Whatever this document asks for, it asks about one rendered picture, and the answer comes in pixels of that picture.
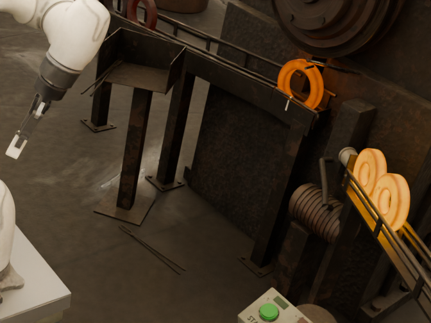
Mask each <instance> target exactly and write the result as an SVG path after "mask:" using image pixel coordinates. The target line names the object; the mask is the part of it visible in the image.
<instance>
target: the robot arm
mask: <svg viewBox="0 0 431 323"><path fill-rule="evenodd" d="M0 12H7V13H10V14H12V15H13V17H14V19H15V20H16V21H17V22H19V23H22V24H25V25H27V26H29V27H32V28H34V29H36V30H38V31H43V32H44V33H45V34H46V36H47V39H48V41H49V43H50V44H51V46H50V48H49V51H48V52H47V53H46V56H45V57H44V59H43V61H42V63H41V64H40V67H39V72H40V73H39V75H38V76H37V78H36V80H35V82H34V84H33V86H34V88H35V90H36V91H37V92H38V93H36V95H35V97H34V100H33V102H32V104H31V107H30V110H29V112H28V114H27V116H26V117H25V119H24V121H23V122H22V126H21V127H20V130H19V131H16V132H15V134H16V135H15V137H14V139H13V140H12V142H11V144H10V146H9V148H8V149H7V151H6V155H8V156H11V157H12V158H15V159H17V158H18V156H19V155H20V153H21V151H22V149H23V147H24V146H25V144H26V142H27V141H28V140H29V139H30V136H31V135H32V134H33V132H34V130H35V128H36V127H37V125H38V123H39V122H40V120H41V119H42V118H43V117H44V114H45V112H46V111H48V109H49V107H50V106H51V105H50V103H51V101H60V100H62V99H63V97H64V95H65V93H66V91H67V90H68V88H72V86H73V84H74V83H75V82H76V80H77V79H78V77H79V75H80V74H81V73H82V70H83V69H84V67H85V66H86V65H87V64H88V63H89V62H90V61H91V60H92V59H93V57H94V56H95V55H96V53H97V51H98V50H99V48H100V47H101V44H102V43H103V41H104V38H105V36H106V32H107V31H108V27H109V24H110V14H109V12H108V10H107V9H106V8H105V7H104V6H103V5H102V4H101V3H100V2H99V1H97V0H76V1H74V0H0ZM14 232H15V205H14V201H13V197H12V195H11V193H10V191H9V189H8V187H7V186H6V185H5V184H4V182H3V181H1V180H0V305H1V304H2V303H3V297H2V295H1V292H5V291H8V290H17V289H21V288H23V287H24V278H23V277H21V276H20V275H18V273H17V272H16V271H15V269H14V268H13V267H12V265H11V263H10V255H11V251H12V246H13V238H14Z"/></svg>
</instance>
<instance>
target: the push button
mask: <svg viewBox="0 0 431 323"><path fill-rule="evenodd" d="M277 315H278V309H277V307H276V306H275V305H274V304H271V303H267V304H264V305H262V306H261V308H260V316H261V317H262V318H263V319H264V320H274V319H275V318H276V317H277Z"/></svg>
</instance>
